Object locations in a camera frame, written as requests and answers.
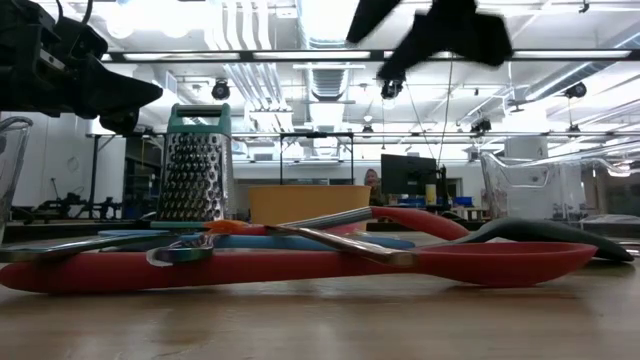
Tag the clear plastic container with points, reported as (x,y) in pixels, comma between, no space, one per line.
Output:
(540,190)

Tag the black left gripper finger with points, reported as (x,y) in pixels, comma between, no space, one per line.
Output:
(122,122)
(117,92)

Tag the orange plastic bin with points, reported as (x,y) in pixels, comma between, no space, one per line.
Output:
(300,202)

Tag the black table edge rail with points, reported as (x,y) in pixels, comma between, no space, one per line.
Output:
(75,231)

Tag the dark shelf unit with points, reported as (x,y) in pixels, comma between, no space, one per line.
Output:
(142,175)

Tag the black metal stand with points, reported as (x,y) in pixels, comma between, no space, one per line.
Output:
(94,175)

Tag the black hanging spotlight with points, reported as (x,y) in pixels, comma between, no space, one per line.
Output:
(391,90)
(220,91)
(576,90)
(480,126)

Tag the black overhead frame bar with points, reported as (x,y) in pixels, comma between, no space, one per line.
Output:
(310,55)

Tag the black floor machine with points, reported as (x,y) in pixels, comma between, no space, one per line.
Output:
(65,205)

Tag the blue silicone spoon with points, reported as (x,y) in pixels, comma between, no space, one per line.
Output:
(300,243)

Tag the blue storage bin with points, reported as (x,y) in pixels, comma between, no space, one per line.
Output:
(462,201)

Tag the silver air duct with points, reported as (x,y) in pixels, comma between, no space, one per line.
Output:
(327,75)

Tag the black computer monitor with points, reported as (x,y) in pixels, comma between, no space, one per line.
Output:
(407,175)

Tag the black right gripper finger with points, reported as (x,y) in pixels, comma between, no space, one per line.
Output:
(417,47)
(372,15)

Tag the yellow cup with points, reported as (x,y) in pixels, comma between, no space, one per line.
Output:
(430,194)

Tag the person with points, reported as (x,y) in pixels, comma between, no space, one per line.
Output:
(372,182)

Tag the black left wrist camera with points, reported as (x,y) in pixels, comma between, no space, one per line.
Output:
(82,42)

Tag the glass measuring cup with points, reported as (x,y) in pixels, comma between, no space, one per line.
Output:
(12,165)

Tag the red silicone spoon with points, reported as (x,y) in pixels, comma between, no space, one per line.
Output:
(250,270)

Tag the black nylon turner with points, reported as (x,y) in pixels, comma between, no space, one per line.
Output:
(550,232)

